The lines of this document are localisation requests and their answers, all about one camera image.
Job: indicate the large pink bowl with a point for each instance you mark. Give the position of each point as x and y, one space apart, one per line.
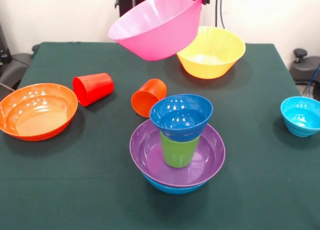
160 32

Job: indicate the green cup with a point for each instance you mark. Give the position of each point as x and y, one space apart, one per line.
178 152

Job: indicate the small dark blue bowl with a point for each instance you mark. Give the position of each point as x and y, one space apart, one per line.
181 122

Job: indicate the purple bowl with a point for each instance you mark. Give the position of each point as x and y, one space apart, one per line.
212 155

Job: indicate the black stand base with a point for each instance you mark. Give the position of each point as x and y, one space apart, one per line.
305 65
12 67

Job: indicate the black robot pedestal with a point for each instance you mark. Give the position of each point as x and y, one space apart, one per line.
127 0

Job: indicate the red cup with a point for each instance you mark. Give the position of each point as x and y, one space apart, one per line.
93 88

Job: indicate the orange bowl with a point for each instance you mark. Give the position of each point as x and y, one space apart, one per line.
37 112

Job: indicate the large yellow bowl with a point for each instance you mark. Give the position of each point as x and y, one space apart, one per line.
215 60

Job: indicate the orange cup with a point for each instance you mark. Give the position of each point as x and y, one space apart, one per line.
145 97

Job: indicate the dark green tablecloth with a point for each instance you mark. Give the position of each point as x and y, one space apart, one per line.
75 190

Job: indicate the sky blue bowl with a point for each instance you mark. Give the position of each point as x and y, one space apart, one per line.
172 188

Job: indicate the small cyan ribbed bowl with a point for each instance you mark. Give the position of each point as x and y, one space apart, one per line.
301 117

